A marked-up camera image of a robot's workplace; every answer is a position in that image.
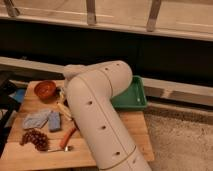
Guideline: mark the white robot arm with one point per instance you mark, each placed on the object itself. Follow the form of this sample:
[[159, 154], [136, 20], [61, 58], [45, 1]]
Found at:
[[88, 92]]

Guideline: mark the blue object beside table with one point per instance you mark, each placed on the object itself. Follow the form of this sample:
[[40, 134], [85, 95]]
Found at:
[[19, 95]]

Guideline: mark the red bowl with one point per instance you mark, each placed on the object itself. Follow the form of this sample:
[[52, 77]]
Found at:
[[45, 89]]

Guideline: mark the wooden brush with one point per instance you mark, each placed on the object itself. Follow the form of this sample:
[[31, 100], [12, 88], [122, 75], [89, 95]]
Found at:
[[64, 109]]

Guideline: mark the grey blue cloth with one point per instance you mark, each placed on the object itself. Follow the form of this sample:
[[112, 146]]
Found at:
[[36, 120]]

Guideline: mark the green plastic tray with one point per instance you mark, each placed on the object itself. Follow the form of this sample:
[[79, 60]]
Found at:
[[133, 98]]

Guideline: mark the metal spoon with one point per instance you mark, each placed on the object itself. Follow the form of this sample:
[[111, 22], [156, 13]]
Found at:
[[65, 149]]

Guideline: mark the bunch of dark grapes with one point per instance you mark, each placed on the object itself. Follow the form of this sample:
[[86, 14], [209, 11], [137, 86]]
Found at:
[[37, 138]]

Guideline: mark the blue sponge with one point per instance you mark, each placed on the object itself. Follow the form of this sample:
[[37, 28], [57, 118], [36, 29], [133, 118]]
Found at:
[[54, 122]]

